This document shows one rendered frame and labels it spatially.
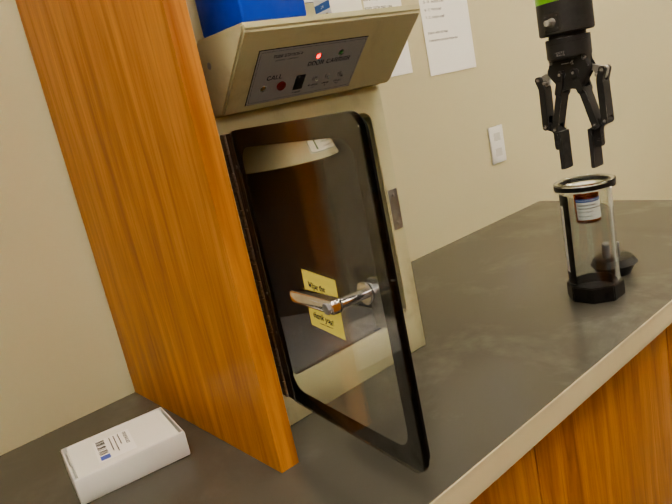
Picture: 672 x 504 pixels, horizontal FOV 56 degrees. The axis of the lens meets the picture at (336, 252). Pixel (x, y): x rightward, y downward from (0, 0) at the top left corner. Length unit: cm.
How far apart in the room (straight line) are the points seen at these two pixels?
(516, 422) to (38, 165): 90
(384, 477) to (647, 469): 64
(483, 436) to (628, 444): 43
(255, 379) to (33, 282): 54
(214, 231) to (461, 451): 42
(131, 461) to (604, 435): 75
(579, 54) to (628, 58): 165
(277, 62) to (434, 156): 103
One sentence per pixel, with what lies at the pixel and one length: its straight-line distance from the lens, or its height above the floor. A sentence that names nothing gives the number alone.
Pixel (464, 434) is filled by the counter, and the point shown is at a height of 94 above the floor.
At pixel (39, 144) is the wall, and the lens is 124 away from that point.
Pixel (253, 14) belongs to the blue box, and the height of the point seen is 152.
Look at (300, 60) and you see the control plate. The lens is 88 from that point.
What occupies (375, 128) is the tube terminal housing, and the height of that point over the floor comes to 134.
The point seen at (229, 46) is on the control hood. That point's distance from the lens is 82.
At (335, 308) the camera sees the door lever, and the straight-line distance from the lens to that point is 65.
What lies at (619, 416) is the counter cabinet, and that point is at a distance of 121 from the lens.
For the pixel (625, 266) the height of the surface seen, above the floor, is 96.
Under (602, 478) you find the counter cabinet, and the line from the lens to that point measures 120.
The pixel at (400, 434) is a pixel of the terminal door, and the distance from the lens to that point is 74.
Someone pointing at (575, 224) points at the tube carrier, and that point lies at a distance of 124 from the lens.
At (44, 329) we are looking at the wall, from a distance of 126.
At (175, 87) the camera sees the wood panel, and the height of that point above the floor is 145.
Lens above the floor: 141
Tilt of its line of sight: 14 degrees down
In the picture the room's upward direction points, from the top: 12 degrees counter-clockwise
